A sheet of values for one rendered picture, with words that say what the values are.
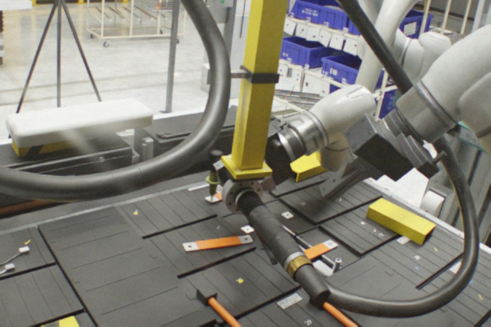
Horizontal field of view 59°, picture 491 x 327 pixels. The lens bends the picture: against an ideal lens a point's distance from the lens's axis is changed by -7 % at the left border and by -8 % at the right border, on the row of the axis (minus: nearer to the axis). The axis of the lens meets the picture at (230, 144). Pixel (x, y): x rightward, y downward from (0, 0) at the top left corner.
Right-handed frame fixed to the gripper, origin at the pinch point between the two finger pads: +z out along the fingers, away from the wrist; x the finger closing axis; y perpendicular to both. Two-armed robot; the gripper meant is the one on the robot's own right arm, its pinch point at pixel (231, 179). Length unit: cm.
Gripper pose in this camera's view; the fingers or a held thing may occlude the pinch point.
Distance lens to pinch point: 104.3
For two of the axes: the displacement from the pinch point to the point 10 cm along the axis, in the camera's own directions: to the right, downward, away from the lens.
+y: 3.7, 4.2, -8.3
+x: 3.6, 7.6, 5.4
